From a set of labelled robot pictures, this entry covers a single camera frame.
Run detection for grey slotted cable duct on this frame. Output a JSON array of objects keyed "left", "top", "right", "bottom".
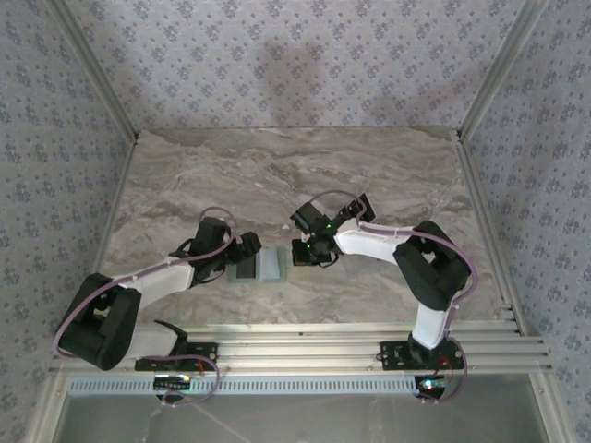
[{"left": 67, "top": 377, "right": 419, "bottom": 397}]

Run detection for aluminium frame leg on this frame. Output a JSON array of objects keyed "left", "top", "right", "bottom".
[
  {"left": 528, "top": 373, "right": 572, "bottom": 443},
  {"left": 25, "top": 376, "right": 70, "bottom": 443}
]

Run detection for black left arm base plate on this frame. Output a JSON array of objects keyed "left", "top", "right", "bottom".
[{"left": 133, "top": 341, "right": 219, "bottom": 372}]

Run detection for aluminium table side rail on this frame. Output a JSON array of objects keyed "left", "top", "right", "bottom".
[
  {"left": 454, "top": 130, "right": 528, "bottom": 337},
  {"left": 91, "top": 133, "right": 141, "bottom": 277}
]

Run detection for small circuit board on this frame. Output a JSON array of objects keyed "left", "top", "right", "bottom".
[
  {"left": 153, "top": 375, "right": 193, "bottom": 392},
  {"left": 414, "top": 376, "right": 449, "bottom": 399}
]

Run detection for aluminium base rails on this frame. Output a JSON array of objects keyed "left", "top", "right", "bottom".
[{"left": 48, "top": 321, "right": 554, "bottom": 376}]

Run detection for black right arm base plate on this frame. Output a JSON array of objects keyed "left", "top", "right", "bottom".
[{"left": 378, "top": 340, "right": 465, "bottom": 371}]

